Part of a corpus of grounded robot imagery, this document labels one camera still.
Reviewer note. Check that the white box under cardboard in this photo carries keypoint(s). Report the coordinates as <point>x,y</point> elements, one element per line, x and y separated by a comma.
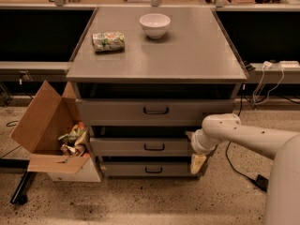
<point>87,173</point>

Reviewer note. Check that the grey drawer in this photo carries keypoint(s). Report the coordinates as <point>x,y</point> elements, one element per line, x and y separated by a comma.
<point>152,169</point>
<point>141,147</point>
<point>150,112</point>

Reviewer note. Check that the grey top drawer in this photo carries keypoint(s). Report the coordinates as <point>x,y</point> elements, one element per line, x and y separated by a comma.
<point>150,112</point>

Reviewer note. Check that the grey bottom drawer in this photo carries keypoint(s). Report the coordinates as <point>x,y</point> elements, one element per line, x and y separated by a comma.
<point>152,169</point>

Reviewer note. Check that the white ceramic bowl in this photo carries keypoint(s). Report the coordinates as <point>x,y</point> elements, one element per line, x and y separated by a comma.
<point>155,25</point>

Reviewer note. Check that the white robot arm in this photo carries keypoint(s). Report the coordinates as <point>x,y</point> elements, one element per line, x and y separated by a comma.
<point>282,146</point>

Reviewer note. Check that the black power adapter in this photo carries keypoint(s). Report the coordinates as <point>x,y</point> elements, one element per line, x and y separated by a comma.
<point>261,182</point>

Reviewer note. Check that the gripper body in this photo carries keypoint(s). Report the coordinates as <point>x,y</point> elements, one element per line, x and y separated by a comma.
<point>197,143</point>

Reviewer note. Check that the white power strip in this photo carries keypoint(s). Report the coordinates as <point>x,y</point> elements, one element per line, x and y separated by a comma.
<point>289,64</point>

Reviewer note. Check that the green chip bag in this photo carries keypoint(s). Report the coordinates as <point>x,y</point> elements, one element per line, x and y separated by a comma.
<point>108,42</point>

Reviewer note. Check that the grey drawer cabinet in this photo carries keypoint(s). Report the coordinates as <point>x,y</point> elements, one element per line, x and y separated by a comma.
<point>193,60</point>

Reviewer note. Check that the crumpled snack bags in box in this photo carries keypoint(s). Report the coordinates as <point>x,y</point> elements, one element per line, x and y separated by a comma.
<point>73,144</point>

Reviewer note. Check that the open cardboard box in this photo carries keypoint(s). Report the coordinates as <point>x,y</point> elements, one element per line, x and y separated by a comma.
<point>47,117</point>

